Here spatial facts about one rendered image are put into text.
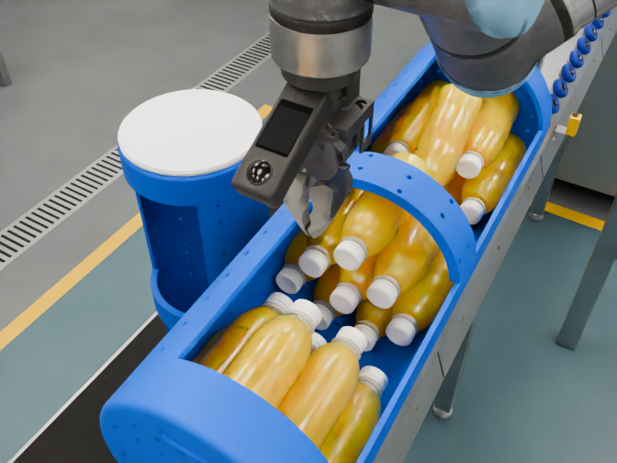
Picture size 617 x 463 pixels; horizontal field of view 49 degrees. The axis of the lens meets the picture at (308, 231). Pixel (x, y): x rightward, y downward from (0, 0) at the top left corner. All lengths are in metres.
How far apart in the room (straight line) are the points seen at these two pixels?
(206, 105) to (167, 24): 2.67
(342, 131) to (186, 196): 0.66
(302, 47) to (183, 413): 0.35
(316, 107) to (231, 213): 0.72
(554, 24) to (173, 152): 0.82
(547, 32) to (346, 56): 0.17
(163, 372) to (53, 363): 1.64
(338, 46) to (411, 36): 3.33
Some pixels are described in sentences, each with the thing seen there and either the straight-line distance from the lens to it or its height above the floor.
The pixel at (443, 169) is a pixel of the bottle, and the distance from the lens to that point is 1.10.
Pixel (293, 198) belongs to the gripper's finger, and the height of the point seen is 1.33.
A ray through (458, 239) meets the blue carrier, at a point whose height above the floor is 1.17.
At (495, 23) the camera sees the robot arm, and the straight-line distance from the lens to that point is 0.51.
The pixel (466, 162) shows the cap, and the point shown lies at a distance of 1.14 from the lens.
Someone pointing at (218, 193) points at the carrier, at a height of 0.98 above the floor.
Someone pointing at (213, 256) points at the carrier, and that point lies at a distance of 1.39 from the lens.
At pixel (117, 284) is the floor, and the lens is 2.51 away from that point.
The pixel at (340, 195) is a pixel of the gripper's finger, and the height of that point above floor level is 1.36.
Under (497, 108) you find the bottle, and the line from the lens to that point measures 1.24.
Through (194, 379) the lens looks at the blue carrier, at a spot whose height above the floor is 1.23.
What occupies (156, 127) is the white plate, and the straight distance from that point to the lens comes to 1.37.
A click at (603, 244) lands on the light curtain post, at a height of 0.46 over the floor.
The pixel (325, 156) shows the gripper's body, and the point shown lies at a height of 1.41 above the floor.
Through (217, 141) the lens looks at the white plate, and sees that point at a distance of 1.31.
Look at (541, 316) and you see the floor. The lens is 2.46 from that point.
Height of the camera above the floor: 1.81
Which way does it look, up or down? 44 degrees down
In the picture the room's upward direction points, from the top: straight up
